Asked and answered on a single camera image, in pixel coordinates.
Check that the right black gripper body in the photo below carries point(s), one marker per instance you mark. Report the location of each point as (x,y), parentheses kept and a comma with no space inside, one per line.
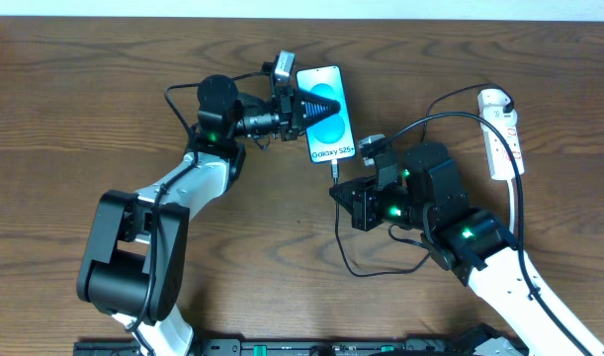
(363,204)

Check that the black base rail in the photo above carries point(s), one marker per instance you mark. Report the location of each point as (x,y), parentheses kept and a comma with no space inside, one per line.
(232,347)

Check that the white power strip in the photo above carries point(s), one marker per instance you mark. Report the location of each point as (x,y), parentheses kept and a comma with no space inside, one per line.
(499,162)

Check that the white USB charger adapter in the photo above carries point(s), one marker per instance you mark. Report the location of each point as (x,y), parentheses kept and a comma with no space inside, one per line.
(494,105)

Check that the blue Galaxy smartphone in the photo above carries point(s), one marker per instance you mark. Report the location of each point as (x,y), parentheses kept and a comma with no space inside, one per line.
(332,137)

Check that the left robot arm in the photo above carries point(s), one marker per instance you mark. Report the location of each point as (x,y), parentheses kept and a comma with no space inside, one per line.
(133,264)

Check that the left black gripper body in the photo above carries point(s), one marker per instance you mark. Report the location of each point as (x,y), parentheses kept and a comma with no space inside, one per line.
(288,114)

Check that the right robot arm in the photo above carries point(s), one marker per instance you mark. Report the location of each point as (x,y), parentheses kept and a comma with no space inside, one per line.
(424,191)

